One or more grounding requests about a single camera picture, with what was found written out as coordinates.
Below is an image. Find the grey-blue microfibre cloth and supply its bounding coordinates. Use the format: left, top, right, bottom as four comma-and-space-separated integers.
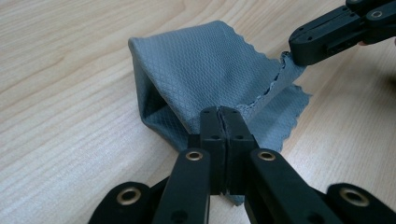
127, 20, 313, 207

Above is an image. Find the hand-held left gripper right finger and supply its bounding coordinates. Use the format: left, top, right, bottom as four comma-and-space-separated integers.
219, 105, 260, 196

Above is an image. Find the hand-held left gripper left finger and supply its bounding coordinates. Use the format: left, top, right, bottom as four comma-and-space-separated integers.
187, 105, 227, 196

